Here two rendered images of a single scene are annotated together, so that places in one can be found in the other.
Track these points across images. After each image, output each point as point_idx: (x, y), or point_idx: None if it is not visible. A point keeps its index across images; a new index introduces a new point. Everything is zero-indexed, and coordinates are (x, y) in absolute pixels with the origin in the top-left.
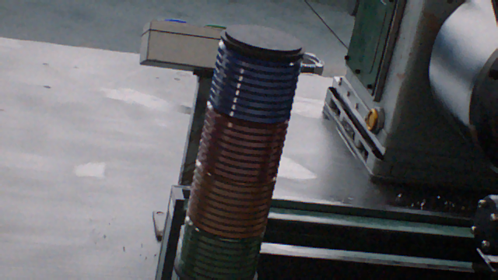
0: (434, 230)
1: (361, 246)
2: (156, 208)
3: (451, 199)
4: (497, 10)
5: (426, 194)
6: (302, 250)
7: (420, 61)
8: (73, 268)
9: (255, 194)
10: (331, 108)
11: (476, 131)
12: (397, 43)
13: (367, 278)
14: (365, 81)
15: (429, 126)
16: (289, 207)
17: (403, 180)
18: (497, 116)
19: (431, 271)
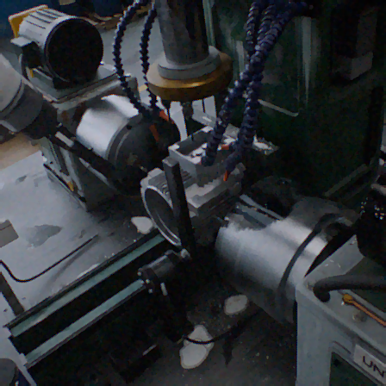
0: (126, 261)
1: (100, 289)
2: (3, 306)
3: (125, 197)
4: (95, 169)
5: (114, 202)
6: (77, 324)
7: (75, 156)
8: None
9: None
10: (50, 174)
11: (118, 189)
12: (60, 149)
13: (111, 317)
14: (57, 167)
15: (96, 177)
16: (59, 295)
17: (100, 202)
18: (122, 179)
19: (135, 295)
